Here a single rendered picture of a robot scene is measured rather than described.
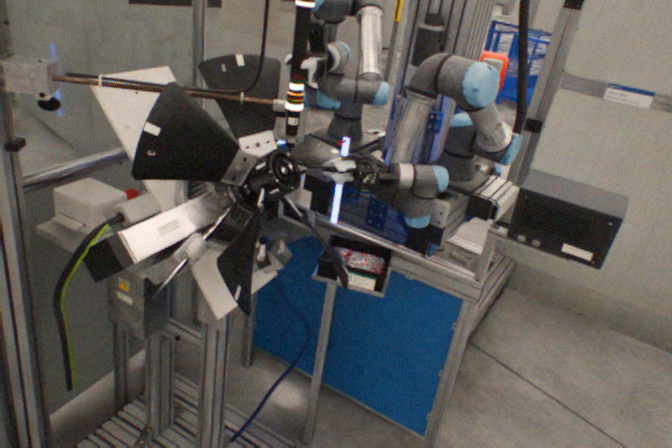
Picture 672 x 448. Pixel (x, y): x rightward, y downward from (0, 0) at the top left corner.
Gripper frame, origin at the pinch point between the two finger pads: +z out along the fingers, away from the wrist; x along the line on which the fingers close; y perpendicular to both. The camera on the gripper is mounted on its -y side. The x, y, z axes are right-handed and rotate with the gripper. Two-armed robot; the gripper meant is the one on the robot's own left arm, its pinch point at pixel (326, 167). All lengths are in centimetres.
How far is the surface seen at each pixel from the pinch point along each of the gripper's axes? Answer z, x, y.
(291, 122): 11.7, -14.9, 3.9
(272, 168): 16.3, -7.4, 15.6
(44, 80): 69, -19, 3
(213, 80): 32.4, -20.2, -6.3
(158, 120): 42, -21, 23
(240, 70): 25.6, -22.7, -9.1
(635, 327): -192, 116, -53
